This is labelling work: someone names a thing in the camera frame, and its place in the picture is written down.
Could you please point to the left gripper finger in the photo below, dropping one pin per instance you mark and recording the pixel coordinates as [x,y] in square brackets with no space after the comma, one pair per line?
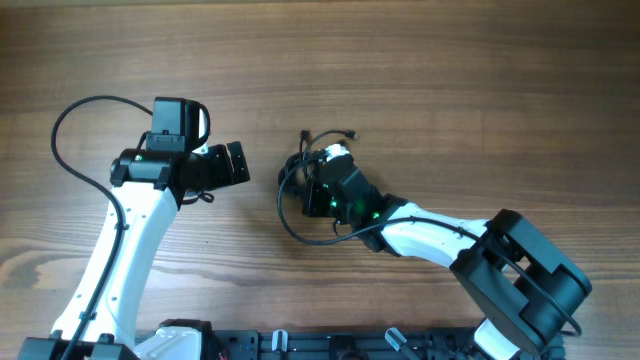
[240,173]
[236,153]

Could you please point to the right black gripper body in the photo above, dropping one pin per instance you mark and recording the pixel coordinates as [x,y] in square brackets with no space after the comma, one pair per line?
[323,204]

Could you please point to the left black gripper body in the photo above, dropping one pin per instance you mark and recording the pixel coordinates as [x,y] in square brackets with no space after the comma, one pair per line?
[213,168]

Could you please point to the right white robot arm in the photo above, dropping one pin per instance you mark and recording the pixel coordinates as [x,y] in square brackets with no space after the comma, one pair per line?
[527,289]

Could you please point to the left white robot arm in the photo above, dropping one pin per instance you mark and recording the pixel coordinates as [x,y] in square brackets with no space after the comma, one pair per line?
[172,165]

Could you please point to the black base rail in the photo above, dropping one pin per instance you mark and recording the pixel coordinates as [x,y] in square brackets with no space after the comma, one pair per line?
[432,344]

